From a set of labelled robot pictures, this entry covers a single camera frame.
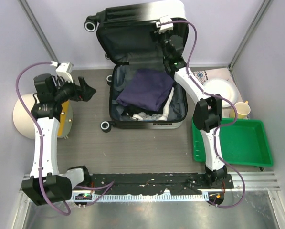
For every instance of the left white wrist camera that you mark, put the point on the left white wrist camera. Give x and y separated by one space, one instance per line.
64 70

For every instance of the white paper plate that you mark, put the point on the white paper plate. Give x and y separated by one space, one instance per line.
222 87

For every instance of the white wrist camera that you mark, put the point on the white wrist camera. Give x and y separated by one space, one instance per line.
164 24
64 70

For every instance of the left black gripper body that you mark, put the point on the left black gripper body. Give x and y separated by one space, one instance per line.
72 93

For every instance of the purple garment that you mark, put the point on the purple garment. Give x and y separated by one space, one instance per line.
148 89

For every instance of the yellow cup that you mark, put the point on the yellow cup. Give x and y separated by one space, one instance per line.
242 110

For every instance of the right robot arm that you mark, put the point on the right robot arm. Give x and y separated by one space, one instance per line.
207 115

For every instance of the green plastic tray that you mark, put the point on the green plastic tray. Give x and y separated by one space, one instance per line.
245 143

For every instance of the white towel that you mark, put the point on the white towel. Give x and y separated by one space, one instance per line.
166 106

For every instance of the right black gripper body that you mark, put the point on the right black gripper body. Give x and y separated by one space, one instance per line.
163 37

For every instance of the orange swing lid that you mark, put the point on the orange swing lid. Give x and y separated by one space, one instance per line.
64 126

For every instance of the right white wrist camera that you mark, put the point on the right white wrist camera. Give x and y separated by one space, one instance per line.
164 24

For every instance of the white cylindrical bin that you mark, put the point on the white cylindrical bin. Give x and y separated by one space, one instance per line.
22 120

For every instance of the patterned placemat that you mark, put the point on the patterned placemat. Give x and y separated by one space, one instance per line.
204 75

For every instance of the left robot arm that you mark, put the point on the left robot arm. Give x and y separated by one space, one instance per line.
45 182

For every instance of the grey garment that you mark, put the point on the grey garment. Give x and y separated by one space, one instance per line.
145 117

